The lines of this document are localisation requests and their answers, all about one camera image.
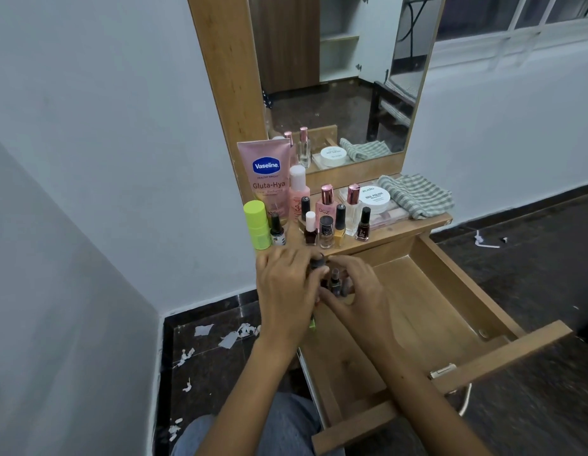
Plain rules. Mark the person's left hand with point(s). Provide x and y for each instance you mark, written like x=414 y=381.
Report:
x=287 y=299

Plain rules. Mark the person's right hand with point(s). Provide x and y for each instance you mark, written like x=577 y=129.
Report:
x=363 y=303

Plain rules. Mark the blue nail polish bottle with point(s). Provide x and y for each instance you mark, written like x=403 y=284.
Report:
x=335 y=280

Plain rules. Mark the glitter capped nail polish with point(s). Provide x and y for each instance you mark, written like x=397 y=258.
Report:
x=317 y=262

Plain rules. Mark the wooden drawer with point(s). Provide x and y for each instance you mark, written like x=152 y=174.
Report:
x=431 y=303

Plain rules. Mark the white capped nail polish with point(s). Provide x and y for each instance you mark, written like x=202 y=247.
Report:
x=311 y=227

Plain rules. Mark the nude nail polish bottle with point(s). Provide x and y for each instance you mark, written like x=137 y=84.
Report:
x=326 y=235

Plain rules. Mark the maroon nail polish bottle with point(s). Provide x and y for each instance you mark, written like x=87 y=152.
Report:
x=364 y=227

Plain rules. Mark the green cylindrical stick container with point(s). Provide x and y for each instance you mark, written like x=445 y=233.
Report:
x=257 y=225

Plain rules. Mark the yellow nail polish bottle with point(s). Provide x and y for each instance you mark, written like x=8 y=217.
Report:
x=340 y=225

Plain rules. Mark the clear box of mini bottles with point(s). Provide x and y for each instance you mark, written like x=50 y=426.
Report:
x=396 y=216

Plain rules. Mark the gold nail polish bottle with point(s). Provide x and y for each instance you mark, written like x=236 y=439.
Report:
x=305 y=205

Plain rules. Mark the pink perfume bottle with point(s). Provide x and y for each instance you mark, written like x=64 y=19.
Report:
x=326 y=208

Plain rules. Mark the white round jar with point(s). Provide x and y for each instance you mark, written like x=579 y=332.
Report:
x=375 y=199

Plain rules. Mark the clear perfume bottle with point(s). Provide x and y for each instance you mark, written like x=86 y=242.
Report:
x=353 y=194

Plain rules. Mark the pink bottle with white cap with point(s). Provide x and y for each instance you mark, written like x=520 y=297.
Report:
x=299 y=189

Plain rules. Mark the green checked cloth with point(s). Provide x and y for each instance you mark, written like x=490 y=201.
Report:
x=417 y=194

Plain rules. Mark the pink Vaseline lotion tube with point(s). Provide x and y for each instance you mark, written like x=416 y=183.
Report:
x=265 y=170

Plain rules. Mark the person's right forearm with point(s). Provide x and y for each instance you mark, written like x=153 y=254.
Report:
x=427 y=403

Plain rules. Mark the person's left forearm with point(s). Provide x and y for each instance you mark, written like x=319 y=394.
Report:
x=246 y=403

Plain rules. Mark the person's grey jeans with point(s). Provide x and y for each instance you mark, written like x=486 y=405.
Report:
x=284 y=427

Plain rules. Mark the torn white paper pile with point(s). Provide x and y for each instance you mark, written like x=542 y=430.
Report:
x=227 y=339

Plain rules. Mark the white paper scrap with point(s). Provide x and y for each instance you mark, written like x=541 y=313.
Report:
x=187 y=385
x=174 y=429
x=185 y=357

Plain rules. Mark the dressing table mirror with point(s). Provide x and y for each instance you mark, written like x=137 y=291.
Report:
x=322 y=104

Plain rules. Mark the wooden dressing table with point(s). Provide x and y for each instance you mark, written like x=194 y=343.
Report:
x=223 y=66

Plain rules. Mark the white barred window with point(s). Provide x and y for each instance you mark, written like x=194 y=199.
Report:
x=488 y=49

